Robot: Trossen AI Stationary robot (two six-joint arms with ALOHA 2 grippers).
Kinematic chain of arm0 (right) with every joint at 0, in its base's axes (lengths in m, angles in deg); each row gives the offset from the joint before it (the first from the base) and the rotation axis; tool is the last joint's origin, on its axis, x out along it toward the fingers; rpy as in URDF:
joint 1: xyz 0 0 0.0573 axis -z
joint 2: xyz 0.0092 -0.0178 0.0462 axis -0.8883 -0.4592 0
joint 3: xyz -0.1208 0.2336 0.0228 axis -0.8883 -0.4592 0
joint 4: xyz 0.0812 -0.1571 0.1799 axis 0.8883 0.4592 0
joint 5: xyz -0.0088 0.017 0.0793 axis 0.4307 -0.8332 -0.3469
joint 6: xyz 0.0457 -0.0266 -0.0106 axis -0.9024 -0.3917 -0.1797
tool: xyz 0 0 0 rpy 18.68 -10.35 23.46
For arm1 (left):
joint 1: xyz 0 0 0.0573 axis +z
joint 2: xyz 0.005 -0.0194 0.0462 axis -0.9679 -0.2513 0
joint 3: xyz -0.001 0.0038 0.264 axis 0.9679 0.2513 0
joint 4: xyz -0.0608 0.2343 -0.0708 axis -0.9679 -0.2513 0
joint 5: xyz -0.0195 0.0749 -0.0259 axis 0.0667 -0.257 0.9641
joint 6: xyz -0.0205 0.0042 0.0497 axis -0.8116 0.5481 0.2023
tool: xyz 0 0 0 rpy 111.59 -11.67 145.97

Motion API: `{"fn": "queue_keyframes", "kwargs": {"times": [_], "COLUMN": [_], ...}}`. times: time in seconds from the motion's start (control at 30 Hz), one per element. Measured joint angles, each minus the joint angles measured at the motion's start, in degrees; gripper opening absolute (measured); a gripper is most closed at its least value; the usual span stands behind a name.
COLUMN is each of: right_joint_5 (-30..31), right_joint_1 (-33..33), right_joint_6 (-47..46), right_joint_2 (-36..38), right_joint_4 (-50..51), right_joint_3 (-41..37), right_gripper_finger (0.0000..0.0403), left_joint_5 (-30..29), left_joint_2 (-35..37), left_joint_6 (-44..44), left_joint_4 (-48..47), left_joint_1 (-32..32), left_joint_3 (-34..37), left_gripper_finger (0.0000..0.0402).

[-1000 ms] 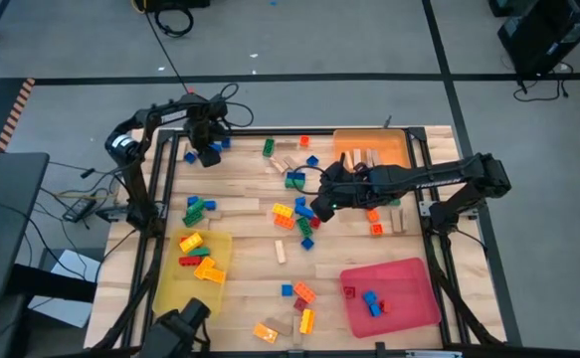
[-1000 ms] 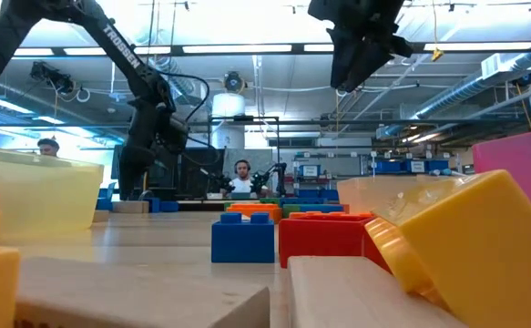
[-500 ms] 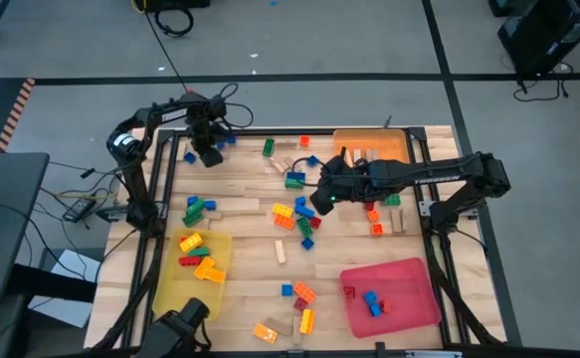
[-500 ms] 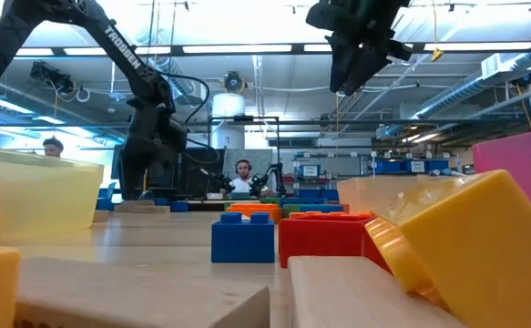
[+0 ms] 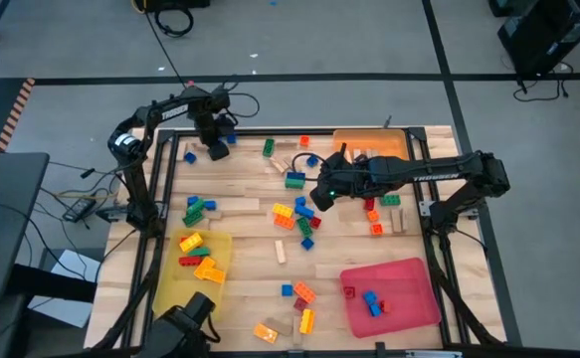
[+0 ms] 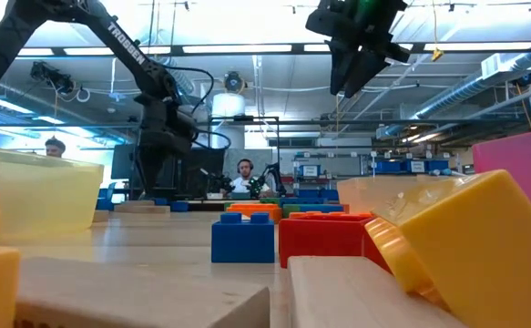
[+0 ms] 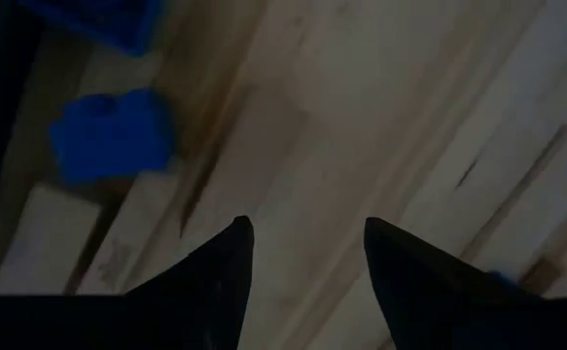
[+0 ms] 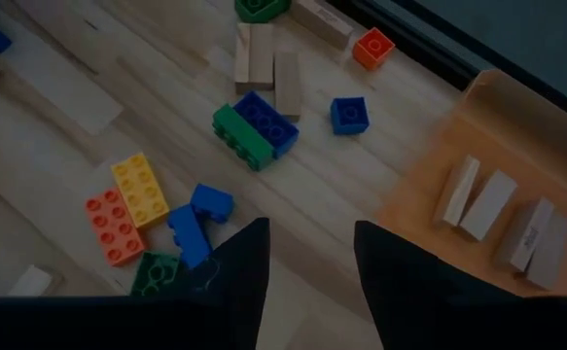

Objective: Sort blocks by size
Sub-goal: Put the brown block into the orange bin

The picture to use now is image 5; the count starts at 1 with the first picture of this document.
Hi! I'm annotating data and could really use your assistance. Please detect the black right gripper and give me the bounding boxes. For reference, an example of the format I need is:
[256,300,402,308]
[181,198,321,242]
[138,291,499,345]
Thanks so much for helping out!
[318,142,376,196]

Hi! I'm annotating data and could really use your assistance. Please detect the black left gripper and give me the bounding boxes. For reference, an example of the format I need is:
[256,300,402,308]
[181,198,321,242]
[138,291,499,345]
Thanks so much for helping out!
[192,110,239,162]

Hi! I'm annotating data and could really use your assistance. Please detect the yellow-orange long brick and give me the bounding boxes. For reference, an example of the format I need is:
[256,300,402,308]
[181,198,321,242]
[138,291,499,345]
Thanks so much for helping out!
[203,267,227,285]
[193,256,217,280]

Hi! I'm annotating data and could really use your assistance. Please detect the light orange small brick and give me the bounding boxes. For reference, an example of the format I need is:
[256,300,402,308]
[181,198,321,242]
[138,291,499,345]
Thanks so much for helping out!
[253,321,280,344]

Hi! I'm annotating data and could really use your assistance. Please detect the orange translucent bin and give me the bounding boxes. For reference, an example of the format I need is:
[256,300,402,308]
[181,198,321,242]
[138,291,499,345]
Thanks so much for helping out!
[332,127,411,161]

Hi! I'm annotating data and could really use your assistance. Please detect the loose toy bricks on table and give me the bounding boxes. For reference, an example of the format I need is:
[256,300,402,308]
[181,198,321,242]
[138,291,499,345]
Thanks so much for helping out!
[90,126,507,352]

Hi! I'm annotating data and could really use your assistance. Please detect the yellow translucent bin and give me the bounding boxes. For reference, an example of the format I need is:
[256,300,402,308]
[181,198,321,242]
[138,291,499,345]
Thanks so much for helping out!
[152,227,234,322]

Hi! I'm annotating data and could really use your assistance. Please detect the pink translucent bin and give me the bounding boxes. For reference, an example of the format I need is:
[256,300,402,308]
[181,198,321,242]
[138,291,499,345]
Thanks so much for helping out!
[339,257,443,339]

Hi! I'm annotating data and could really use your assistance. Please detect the black equipment box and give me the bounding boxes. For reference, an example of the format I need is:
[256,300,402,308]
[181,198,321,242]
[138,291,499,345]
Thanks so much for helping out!
[132,0,212,14]
[487,0,517,17]

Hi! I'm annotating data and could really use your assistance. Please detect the black jointed device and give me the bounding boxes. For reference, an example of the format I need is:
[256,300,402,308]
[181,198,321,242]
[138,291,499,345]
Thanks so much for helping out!
[137,291,222,358]

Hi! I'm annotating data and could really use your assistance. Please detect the wooden block with Jenga print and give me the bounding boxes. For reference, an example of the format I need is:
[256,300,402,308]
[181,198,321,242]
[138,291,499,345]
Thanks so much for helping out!
[262,316,294,337]

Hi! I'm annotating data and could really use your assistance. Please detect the black beam with light strips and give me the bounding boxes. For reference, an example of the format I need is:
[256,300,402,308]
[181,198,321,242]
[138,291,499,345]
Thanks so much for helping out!
[219,347,470,358]

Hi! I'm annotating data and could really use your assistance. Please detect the black equipment case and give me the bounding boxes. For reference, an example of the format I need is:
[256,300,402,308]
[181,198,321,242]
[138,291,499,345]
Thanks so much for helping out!
[496,0,580,77]

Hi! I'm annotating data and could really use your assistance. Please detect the black side desk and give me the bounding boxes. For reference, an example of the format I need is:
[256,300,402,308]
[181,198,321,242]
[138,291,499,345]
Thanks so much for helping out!
[0,151,51,305]

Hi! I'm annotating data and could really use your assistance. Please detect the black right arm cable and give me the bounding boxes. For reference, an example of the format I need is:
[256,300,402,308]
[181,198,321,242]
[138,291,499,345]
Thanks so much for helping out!
[291,151,333,181]

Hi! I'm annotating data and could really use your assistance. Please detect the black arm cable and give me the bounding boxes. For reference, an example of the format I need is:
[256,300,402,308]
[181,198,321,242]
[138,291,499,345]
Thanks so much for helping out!
[219,82,262,119]
[291,151,333,181]

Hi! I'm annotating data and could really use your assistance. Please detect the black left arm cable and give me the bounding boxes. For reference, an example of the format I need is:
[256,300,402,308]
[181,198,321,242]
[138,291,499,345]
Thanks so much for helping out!
[219,82,262,119]

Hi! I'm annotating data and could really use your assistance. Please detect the grey metal bracket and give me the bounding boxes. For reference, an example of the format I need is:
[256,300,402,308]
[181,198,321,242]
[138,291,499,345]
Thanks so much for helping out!
[417,198,443,219]

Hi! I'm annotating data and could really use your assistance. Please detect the black floor cable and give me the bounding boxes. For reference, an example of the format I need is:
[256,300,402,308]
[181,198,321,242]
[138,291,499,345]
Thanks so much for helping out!
[142,0,191,89]

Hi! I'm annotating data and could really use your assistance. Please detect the black coiled cable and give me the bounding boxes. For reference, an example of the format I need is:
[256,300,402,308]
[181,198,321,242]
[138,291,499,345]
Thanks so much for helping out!
[153,2,195,39]

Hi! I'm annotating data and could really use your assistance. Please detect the black floor cables with plug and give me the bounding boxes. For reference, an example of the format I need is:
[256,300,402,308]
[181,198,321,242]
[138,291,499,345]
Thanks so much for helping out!
[511,62,577,104]

